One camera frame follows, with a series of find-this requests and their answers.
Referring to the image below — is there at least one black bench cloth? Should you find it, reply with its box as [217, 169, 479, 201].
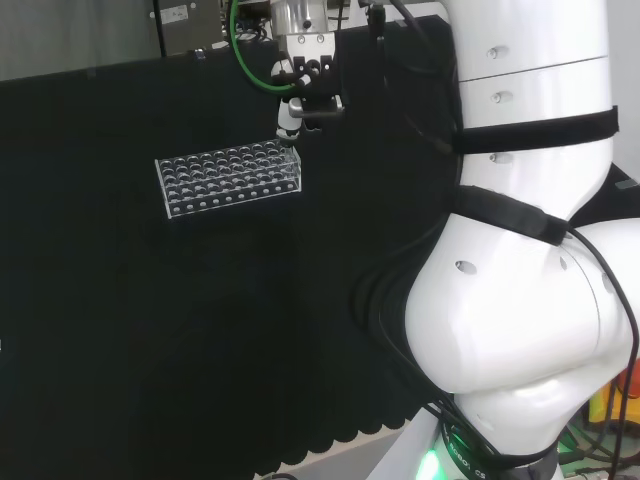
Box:
[0, 13, 640, 480]

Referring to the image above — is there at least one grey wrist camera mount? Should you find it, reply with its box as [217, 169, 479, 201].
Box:
[287, 96, 347, 133]

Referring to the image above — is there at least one green cable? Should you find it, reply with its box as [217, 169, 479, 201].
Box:
[227, 0, 297, 94]

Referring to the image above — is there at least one clear acrylic test tube rack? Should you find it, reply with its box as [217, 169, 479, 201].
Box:
[154, 140, 304, 221]

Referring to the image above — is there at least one black cable bundle along arm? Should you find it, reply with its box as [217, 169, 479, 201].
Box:
[348, 0, 640, 474]

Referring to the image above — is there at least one grey metal cabinet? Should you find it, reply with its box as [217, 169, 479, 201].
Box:
[152, 0, 236, 59]

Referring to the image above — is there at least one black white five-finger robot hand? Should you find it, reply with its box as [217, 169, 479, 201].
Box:
[270, 32, 337, 150]

